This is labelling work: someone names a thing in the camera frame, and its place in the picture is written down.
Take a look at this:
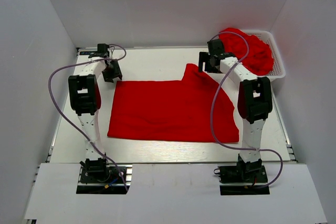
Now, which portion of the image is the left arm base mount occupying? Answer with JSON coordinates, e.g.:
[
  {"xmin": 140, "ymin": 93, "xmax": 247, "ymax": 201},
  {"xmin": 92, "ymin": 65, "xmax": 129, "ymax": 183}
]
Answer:
[{"xmin": 76, "ymin": 166, "xmax": 131, "ymax": 195}]

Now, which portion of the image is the white plastic basket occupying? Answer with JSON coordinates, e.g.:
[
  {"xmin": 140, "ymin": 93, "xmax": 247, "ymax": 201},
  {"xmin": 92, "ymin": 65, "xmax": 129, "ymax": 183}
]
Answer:
[{"xmin": 242, "ymin": 29, "xmax": 286, "ymax": 82}]

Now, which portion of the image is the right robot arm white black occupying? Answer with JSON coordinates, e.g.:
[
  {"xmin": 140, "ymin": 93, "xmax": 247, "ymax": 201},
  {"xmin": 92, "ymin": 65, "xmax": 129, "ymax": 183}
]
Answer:
[{"xmin": 198, "ymin": 39, "xmax": 272, "ymax": 182}]

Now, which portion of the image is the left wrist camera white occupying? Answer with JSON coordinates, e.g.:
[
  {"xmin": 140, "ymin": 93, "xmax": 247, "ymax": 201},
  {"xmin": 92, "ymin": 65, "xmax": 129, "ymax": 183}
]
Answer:
[{"xmin": 109, "ymin": 46, "xmax": 115, "ymax": 56}]

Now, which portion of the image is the blue table label sticker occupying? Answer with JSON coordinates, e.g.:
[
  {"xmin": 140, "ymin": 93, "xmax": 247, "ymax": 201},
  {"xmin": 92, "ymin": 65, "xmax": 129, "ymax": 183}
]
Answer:
[{"xmin": 79, "ymin": 51, "xmax": 94, "ymax": 55}]

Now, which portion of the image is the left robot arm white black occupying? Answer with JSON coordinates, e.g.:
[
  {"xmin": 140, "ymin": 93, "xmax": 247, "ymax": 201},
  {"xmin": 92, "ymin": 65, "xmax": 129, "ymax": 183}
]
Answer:
[{"xmin": 68, "ymin": 44, "xmax": 122, "ymax": 182}]

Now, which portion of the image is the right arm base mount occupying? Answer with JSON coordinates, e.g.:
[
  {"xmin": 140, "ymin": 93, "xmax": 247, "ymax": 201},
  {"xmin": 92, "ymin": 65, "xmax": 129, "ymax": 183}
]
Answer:
[{"xmin": 214, "ymin": 165, "xmax": 270, "ymax": 196}]

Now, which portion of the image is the red t shirt pile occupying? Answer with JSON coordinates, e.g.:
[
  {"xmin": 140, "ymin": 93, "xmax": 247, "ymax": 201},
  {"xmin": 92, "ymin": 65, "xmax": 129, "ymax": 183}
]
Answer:
[{"xmin": 219, "ymin": 28, "xmax": 274, "ymax": 76}]

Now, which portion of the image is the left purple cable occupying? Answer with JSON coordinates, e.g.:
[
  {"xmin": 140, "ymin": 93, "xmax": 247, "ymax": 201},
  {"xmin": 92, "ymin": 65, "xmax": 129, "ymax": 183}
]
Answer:
[{"xmin": 48, "ymin": 44, "xmax": 129, "ymax": 192}]

